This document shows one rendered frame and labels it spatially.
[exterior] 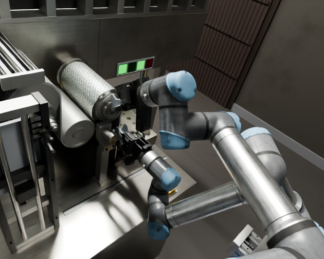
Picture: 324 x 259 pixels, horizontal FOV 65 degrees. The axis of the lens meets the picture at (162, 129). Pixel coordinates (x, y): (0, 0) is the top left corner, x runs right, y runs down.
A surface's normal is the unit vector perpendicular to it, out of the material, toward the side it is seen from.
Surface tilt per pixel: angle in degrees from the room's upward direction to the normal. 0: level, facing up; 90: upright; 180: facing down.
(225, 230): 0
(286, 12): 90
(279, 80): 90
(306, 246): 28
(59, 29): 90
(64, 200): 0
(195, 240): 0
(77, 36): 90
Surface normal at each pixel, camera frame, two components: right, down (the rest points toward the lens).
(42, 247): 0.20, -0.76
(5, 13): 0.67, 0.57
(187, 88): 0.64, -0.04
